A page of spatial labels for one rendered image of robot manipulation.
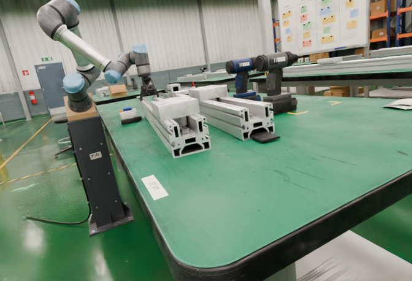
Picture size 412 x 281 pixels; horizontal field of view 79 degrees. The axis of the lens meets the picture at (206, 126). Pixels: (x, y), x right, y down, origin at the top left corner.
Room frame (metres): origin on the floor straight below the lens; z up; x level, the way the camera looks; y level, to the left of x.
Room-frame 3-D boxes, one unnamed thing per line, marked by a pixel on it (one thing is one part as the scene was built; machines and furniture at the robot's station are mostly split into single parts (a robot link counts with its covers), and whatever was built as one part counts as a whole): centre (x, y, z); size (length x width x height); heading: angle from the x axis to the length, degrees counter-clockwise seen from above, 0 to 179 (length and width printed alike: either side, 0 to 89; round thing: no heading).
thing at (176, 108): (0.74, 0.09, 0.87); 0.16 x 0.11 x 0.07; 17
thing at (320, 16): (3.82, -1.84, 0.97); 1.50 x 0.50 x 1.95; 24
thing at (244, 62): (1.16, -0.23, 0.89); 0.20 x 0.08 x 0.22; 109
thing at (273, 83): (0.94, -0.31, 0.89); 0.20 x 0.08 x 0.22; 113
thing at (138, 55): (1.42, 0.29, 1.10); 0.09 x 0.08 x 0.11; 60
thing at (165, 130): (0.98, 0.16, 0.82); 0.80 x 0.10 x 0.09; 17
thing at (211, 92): (1.03, -0.02, 0.87); 0.16 x 0.11 x 0.07; 17
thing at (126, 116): (1.21, 0.36, 0.81); 0.10 x 0.08 x 0.06; 107
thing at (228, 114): (1.03, -0.02, 0.82); 0.80 x 0.10 x 0.09; 17
